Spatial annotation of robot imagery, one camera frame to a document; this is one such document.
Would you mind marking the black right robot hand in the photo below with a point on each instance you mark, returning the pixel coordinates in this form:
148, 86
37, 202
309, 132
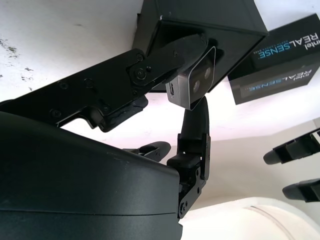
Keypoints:
75, 187

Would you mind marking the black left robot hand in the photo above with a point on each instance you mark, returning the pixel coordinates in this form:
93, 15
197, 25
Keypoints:
295, 147

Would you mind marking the black RealSense box lid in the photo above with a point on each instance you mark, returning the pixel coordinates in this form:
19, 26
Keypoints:
280, 62

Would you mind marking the small silver depth camera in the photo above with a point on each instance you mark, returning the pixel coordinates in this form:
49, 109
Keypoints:
200, 80

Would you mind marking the black box base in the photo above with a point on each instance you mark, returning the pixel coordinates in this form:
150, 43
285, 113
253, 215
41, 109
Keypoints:
212, 15

